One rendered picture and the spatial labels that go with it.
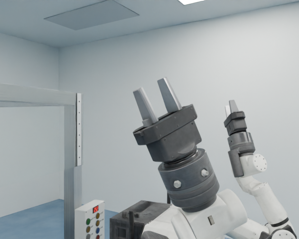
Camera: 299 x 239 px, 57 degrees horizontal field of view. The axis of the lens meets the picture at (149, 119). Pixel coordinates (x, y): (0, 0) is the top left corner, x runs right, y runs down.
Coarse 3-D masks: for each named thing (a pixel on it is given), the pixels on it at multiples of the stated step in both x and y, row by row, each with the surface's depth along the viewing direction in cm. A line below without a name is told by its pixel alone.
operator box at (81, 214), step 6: (84, 204) 135; (90, 204) 135; (96, 204) 135; (102, 204) 139; (78, 210) 127; (84, 210) 126; (90, 210) 129; (102, 210) 139; (78, 216) 127; (84, 216) 125; (90, 216) 129; (102, 216) 139; (78, 222) 127; (84, 222) 126; (90, 222) 129; (102, 222) 139; (78, 228) 127; (84, 228) 126; (102, 228) 139; (78, 234) 127; (84, 234) 126; (96, 234) 134; (102, 234) 139
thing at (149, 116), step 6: (138, 90) 43; (138, 96) 44; (144, 96) 44; (138, 102) 45; (144, 102) 44; (144, 108) 44; (150, 108) 44; (144, 114) 45; (150, 114) 44; (144, 120) 44; (150, 120) 44; (156, 120) 44; (144, 126) 45
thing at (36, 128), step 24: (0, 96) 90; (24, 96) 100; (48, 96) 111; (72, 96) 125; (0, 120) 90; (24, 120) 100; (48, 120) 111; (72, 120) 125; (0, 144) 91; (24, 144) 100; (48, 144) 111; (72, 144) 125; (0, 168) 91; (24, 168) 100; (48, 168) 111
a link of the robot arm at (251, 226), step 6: (246, 222) 96; (252, 222) 96; (240, 228) 95; (246, 228) 95; (252, 228) 95; (258, 228) 95; (264, 228) 96; (228, 234) 97; (234, 234) 95; (240, 234) 95; (246, 234) 94; (252, 234) 94; (258, 234) 94; (264, 234) 93; (276, 234) 91; (282, 234) 91; (288, 234) 90
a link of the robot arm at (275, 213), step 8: (272, 192) 97; (256, 200) 99; (264, 200) 96; (272, 200) 96; (264, 208) 97; (272, 208) 95; (280, 208) 95; (272, 216) 95; (280, 216) 94; (272, 224) 96; (280, 224) 94; (288, 224) 94; (272, 232) 93
